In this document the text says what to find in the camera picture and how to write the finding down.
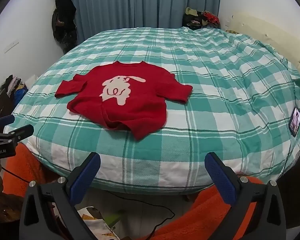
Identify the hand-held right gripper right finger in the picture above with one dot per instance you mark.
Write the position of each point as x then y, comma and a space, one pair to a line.
221, 177

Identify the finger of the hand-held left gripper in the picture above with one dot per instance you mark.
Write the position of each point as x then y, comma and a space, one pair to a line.
20, 131
5, 120

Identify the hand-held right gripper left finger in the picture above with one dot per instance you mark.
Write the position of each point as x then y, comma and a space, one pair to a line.
86, 177

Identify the red sweater with rabbit print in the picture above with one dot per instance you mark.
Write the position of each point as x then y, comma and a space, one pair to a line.
130, 105

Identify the heap of mixed clothes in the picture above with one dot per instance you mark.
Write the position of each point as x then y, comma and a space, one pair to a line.
12, 85

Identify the hanging dark clothes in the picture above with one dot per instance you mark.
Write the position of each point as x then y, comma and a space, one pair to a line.
63, 22

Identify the orange fleece garment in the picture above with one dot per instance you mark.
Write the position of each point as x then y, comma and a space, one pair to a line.
22, 170

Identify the colourful printed paper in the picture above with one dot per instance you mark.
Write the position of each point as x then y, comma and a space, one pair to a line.
100, 220

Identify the green white plaid blanket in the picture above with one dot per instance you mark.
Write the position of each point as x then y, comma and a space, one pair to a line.
202, 100

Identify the black smartphone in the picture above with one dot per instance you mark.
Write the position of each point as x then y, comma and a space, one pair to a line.
295, 121

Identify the beige padded headboard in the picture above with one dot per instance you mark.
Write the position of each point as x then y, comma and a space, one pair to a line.
277, 37

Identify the small red black object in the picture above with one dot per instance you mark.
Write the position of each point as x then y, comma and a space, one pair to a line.
201, 17

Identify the blue curtain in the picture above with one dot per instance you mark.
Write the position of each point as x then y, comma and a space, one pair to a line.
145, 5

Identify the white wall strip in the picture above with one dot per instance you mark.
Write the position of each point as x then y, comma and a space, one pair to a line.
13, 47

